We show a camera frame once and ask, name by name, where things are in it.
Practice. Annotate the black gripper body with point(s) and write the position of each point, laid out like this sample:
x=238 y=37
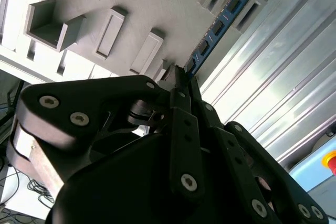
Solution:
x=118 y=195

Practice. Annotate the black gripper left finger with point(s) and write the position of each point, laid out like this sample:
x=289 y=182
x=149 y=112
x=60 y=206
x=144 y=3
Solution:
x=65 y=98

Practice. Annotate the blue RAM stick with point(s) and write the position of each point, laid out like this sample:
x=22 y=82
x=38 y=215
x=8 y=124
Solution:
x=218 y=28

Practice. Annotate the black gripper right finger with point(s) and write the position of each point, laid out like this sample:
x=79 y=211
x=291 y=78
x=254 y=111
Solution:
x=232 y=151

